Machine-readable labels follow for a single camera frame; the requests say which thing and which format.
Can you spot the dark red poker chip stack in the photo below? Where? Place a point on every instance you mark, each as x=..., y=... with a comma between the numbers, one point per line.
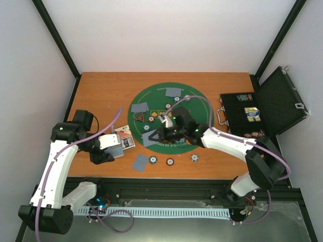
x=170, y=162

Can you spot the black red triangular dealer button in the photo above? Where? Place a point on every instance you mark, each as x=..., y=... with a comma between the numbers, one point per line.
x=139, y=117

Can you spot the blue gold card deck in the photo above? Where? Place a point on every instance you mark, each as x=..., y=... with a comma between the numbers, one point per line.
x=252, y=114

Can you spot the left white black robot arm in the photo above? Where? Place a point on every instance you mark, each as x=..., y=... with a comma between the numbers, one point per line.
x=49, y=210

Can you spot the light blue cable duct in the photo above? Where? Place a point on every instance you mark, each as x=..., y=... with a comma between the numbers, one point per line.
x=145, y=212

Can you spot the grey playing card deck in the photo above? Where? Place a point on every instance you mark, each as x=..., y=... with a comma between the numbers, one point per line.
x=115, y=152

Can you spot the multicolour chip row in case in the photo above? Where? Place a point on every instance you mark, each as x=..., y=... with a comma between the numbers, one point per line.
x=244, y=97

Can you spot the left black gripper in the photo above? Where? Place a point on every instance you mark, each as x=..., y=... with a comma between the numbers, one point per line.
x=101, y=157

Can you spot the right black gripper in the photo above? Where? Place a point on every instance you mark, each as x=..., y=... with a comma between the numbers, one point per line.
x=161, y=131

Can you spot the red white chips in case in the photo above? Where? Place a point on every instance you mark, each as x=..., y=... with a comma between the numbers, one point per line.
x=254, y=134

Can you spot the black poker case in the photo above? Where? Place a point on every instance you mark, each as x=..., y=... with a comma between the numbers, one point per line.
x=278, y=101

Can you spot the dark red chips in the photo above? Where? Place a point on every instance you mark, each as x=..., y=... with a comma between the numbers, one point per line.
x=167, y=106
x=151, y=119

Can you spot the blue patterned playing card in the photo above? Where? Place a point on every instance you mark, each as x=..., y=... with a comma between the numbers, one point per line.
x=139, y=107

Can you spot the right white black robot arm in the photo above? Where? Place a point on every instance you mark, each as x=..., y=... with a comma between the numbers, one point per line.
x=265, y=163

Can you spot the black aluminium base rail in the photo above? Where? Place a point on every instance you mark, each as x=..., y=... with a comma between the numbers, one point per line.
x=119, y=191

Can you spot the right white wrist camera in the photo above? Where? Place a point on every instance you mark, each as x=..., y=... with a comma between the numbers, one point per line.
x=166, y=120

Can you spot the blue white poker chip stack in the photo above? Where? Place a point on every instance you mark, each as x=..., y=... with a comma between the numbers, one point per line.
x=194, y=157

